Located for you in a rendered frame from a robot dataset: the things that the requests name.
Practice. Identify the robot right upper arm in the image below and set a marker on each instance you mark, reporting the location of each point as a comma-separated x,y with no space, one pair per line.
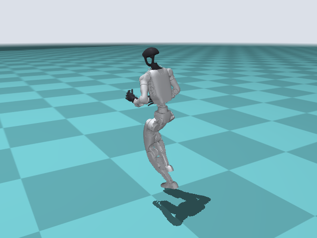
176,88

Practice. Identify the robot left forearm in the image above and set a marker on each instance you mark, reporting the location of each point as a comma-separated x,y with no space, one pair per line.
137,102

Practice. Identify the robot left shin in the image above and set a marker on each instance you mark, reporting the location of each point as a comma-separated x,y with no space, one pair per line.
159,165

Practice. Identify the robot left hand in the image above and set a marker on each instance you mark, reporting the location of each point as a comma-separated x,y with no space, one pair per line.
130,96

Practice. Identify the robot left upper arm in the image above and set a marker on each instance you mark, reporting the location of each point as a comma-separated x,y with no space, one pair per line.
144,85

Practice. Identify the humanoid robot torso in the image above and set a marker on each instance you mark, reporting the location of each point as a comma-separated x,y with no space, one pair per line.
160,92

